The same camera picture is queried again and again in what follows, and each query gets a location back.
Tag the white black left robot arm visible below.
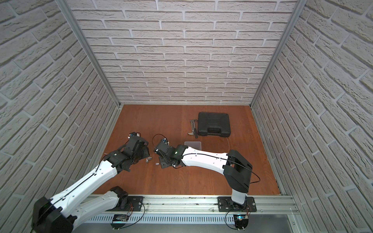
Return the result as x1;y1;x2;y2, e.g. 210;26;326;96
31;133;149;233

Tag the translucent white storage box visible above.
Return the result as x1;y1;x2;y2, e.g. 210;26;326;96
184;141;202;150

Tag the grey metal pipe wrench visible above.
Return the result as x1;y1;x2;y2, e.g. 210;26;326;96
187;119;198;138

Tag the black plastic tool case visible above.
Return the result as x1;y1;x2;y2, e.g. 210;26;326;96
197;112;231;137

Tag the left small circuit board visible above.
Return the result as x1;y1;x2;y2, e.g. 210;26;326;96
111;214;130;230

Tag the small circuit board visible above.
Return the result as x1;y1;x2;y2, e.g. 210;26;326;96
233;215;249;231
111;214;130;230

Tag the right small circuit board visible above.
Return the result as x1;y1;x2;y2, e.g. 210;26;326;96
233;215;249;231

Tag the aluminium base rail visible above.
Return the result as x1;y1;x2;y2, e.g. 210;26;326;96
84;194;299;216

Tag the white slotted cable duct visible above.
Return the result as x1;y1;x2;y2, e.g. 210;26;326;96
84;214;289;225

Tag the aluminium left corner post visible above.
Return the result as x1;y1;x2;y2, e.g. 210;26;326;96
56;0;121;108

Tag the aluminium corner post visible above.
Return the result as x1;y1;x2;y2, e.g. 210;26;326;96
56;0;121;108
250;0;307;108

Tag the aluminium right corner post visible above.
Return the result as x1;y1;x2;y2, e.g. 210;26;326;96
250;0;307;108

